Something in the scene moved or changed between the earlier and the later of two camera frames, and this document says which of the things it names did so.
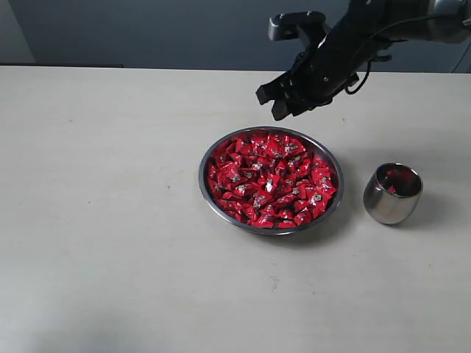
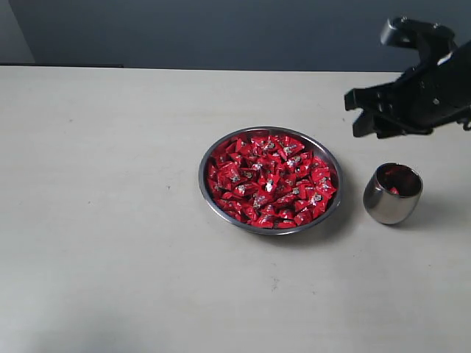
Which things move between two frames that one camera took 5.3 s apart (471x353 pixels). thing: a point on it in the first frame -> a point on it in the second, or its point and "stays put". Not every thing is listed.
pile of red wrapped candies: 269,182 stays put
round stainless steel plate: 271,180 stays put
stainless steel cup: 393,193 stays put
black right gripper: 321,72 -> 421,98
